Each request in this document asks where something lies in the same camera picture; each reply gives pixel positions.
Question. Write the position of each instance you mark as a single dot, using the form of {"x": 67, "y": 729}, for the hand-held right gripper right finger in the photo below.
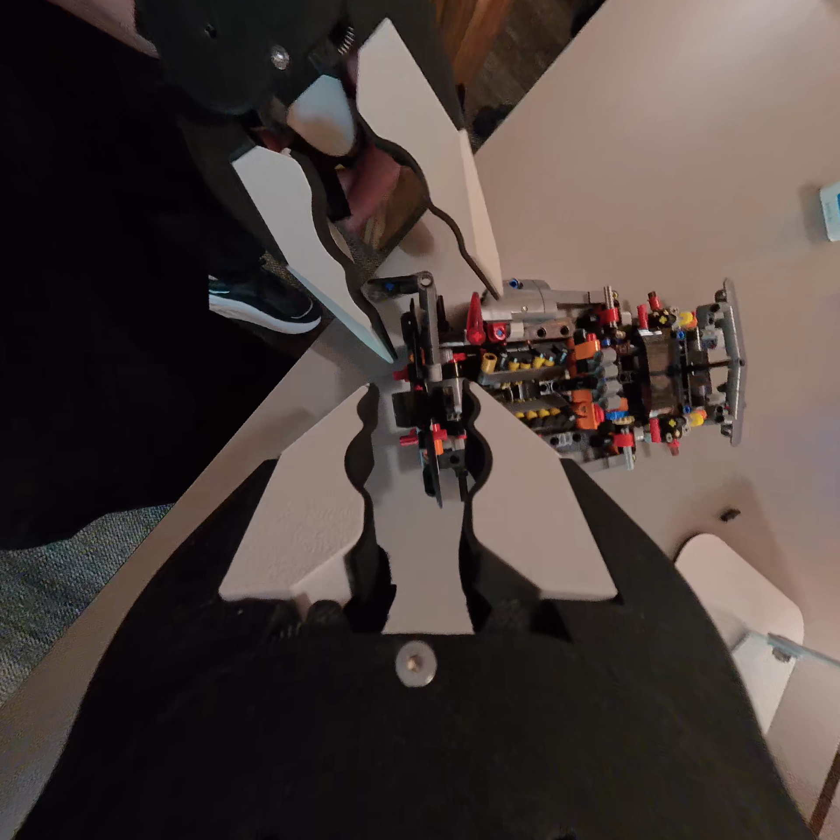
{"x": 538, "y": 525}

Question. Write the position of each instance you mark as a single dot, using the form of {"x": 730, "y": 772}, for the person's left hand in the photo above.
{"x": 371, "y": 187}

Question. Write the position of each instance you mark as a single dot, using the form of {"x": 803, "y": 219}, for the white blue gum container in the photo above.
{"x": 831, "y": 213}

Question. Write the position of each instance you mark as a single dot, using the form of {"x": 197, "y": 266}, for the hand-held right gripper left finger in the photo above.
{"x": 302, "y": 525}

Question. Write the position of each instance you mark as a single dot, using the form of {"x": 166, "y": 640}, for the wooden post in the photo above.
{"x": 472, "y": 39}

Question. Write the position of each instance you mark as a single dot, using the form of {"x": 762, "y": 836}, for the metal bracket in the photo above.
{"x": 787, "y": 648}

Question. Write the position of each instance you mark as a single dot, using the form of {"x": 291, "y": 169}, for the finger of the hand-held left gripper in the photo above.
{"x": 289, "y": 216}
{"x": 420, "y": 111}

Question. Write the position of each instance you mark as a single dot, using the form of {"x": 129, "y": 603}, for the black and white shoe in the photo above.
{"x": 269, "y": 308}

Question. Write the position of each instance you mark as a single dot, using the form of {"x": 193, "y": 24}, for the white rounded plate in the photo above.
{"x": 728, "y": 590}

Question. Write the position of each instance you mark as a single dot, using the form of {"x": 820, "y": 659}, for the multicoloured lego car chassis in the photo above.
{"x": 590, "y": 380}

